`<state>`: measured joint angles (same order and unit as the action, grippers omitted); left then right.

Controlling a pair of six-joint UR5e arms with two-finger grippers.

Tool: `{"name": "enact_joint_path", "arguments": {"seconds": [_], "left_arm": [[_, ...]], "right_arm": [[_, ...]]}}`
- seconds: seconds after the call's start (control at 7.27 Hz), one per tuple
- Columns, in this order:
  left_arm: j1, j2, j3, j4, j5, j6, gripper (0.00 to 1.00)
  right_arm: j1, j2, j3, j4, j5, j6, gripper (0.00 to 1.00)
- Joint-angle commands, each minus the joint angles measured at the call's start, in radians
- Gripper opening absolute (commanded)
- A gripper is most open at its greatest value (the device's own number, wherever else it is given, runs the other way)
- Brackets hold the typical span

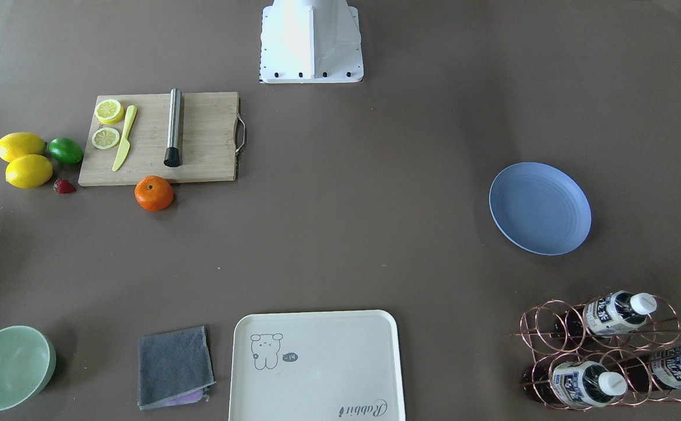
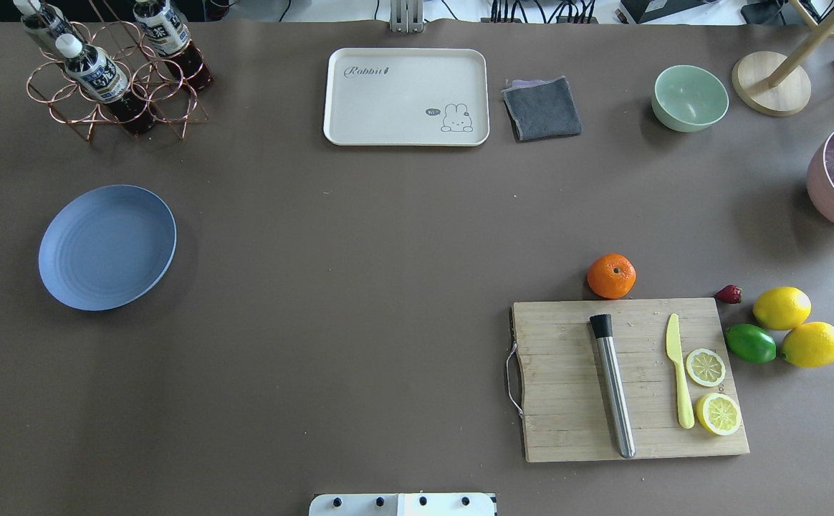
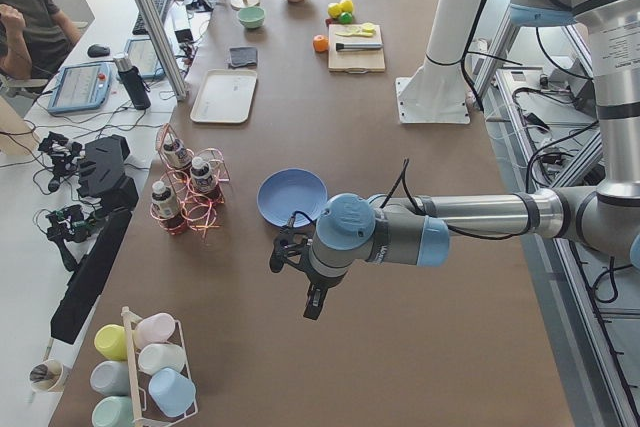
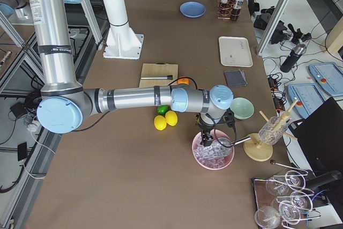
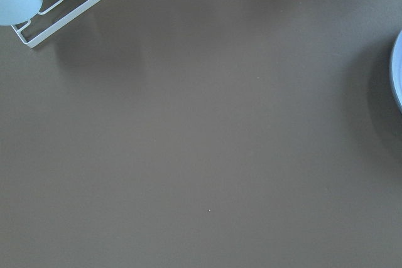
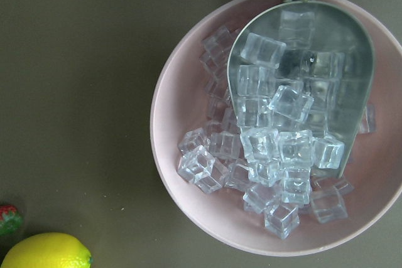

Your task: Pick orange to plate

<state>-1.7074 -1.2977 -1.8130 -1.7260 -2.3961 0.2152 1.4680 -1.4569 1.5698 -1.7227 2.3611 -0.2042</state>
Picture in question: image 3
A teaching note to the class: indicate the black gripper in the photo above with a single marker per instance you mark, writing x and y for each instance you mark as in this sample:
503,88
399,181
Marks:
318,282

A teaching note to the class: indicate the blue plate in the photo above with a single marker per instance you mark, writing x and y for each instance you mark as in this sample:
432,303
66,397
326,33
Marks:
290,190

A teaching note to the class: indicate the orange fruit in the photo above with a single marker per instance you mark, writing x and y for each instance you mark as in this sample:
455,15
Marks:
320,43

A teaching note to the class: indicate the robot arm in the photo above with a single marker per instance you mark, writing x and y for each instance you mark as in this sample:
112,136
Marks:
416,230

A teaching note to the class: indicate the pink cup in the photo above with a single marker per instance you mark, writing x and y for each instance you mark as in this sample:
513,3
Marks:
157,328

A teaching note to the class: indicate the white cup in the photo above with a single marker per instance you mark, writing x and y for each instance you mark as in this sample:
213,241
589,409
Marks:
157,356

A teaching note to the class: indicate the blue cup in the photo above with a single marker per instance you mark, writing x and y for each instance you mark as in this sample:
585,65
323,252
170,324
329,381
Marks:
172,392

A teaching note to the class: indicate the tea bottle white cap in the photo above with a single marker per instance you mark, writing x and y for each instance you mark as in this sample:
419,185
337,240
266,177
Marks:
175,153

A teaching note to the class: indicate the cream rabbit tray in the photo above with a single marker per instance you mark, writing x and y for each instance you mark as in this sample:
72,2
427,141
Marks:
224,96

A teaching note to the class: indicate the yellow cup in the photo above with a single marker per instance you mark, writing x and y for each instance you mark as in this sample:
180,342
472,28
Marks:
110,342

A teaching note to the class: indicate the black long device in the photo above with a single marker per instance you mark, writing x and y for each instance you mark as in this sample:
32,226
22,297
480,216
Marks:
89,279

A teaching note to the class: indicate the grey cup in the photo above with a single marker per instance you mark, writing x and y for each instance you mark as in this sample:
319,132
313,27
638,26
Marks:
111,378

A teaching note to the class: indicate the mint green cup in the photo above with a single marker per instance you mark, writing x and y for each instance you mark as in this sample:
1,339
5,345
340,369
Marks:
113,411

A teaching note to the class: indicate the grey folded cloth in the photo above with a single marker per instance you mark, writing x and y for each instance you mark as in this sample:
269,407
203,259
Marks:
242,57

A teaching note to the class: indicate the wooden cutting board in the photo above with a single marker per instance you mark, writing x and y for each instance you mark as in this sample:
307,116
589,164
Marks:
358,61

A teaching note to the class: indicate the yellow plastic knife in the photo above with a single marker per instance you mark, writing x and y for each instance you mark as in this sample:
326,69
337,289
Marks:
355,33

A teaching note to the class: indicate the black thermos bottle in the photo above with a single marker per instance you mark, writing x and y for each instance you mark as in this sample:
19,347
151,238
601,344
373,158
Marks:
132,81

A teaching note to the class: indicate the green lime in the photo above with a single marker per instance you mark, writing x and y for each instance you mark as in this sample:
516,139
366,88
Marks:
345,18

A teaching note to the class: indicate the green bowl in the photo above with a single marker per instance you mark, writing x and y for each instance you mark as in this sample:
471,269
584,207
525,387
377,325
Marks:
252,17

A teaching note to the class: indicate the paper cup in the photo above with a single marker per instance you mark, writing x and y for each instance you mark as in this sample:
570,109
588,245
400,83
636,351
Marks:
49,376

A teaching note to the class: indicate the yellow lemon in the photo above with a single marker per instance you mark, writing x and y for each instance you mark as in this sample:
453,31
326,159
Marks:
347,6
334,10

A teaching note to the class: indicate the blue teach pendant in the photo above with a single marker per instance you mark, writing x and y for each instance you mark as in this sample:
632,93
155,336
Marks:
81,87
142,54

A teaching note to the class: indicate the black computer mouse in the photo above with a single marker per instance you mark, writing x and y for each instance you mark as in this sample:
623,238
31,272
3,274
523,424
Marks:
98,50

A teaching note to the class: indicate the seated person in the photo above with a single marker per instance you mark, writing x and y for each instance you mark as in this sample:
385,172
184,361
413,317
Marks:
36,38

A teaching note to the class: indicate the copper wire bottle rack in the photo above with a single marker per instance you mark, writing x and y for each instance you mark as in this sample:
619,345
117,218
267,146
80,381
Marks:
199,210

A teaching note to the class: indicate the wire cup rack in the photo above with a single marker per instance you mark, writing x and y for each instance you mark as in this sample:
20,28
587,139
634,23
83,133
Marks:
145,411

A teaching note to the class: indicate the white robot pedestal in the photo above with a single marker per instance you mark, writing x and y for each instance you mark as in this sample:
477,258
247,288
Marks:
436,93

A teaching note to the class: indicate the aluminium frame post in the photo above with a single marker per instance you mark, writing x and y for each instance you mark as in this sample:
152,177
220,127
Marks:
156,32

